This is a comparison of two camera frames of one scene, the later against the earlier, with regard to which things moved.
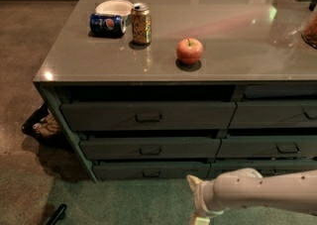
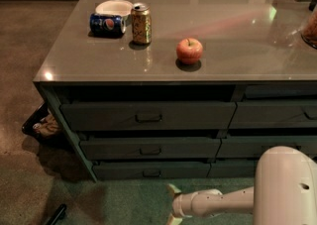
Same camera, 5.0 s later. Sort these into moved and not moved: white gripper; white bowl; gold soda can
Moved: white gripper
Not moved: gold soda can; white bowl
